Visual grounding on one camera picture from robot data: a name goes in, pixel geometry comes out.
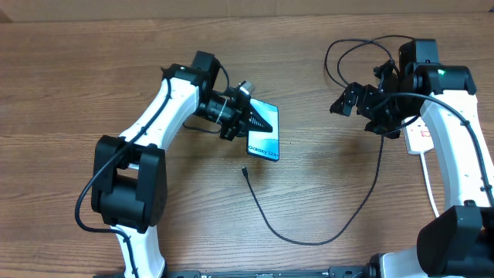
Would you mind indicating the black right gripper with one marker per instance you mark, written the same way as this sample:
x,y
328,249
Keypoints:
x,y
390,129

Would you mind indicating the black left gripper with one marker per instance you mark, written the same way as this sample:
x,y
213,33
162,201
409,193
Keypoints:
x,y
241,121

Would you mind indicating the smartphone with blue screen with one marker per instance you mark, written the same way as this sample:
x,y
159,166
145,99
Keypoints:
x,y
265,145

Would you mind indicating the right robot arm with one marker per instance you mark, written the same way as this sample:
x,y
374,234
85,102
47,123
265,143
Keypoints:
x,y
458,243

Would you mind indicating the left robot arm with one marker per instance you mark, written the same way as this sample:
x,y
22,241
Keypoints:
x,y
129,184

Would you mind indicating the white power strip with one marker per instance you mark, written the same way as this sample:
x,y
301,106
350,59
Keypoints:
x,y
417,137

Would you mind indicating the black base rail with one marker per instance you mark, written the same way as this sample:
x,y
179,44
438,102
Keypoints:
x,y
266,273

